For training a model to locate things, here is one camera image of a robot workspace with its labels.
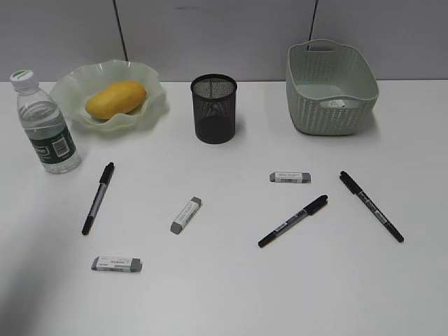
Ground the black cable wall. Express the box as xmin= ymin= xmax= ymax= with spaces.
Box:
xmin=309 ymin=0 xmax=320 ymax=41
xmin=113 ymin=0 xmax=130 ymax=62

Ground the black cable right wall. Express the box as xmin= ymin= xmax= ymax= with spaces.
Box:
xmin=309 ymin=0 xmax=320 ymax=41

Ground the clear water bottle green label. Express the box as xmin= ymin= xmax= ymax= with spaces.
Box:
xmin=10 ymin=69 xmax=81 ymax=174

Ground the black marker pen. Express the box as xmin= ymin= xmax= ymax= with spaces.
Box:
xmin=258 ymin=195 xmax=328 ymax=248
xmin=81 ymin=162 xmax=115 ymax=236
xmin=339 ymin=171 xmax=405 ymax=243

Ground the grey white eraser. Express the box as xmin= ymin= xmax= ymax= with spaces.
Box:
xmin=269 ymin=171 xmax=312 ymax=183
xmin=91 ymin=256 xmax=143 ymax=273
xmin=170 ymin=197 xmax=202 ymax=235

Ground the pale green wavy plate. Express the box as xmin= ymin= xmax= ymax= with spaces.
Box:
xmin=50 ymin=59 xmax=169 ymax=134

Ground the black mesh pen holder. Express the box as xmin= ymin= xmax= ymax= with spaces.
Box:
xmin=190 ymin=73 xmax=237 ymax=144

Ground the grey white eraser front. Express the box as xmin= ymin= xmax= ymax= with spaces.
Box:
xmin=91 ymin=256 xmax=143 ymax=273

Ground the waste paper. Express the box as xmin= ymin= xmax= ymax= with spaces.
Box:
xmin=321 ymin=99 xmax=346 ymax=109

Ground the yellow mango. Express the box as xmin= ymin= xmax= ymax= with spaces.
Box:
xmin=85 ymin=80 xmax=146 ymax=120

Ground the pale green woven basket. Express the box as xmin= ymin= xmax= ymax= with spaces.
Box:
xmin=286 ymin=39 xmax=379 ymax=136

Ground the black cable left wall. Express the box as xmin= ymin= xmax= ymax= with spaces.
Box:
xmin=113 ymin=0 xmax=130 ymax=62

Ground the grey white eraser centre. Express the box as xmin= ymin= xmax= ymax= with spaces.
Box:
xmin=170 ymin=197 xmax=202 ymax=235

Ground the grey white eraser right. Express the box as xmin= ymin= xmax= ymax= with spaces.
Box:
xmin=269 ymin=171 xmax=312 ymax=183

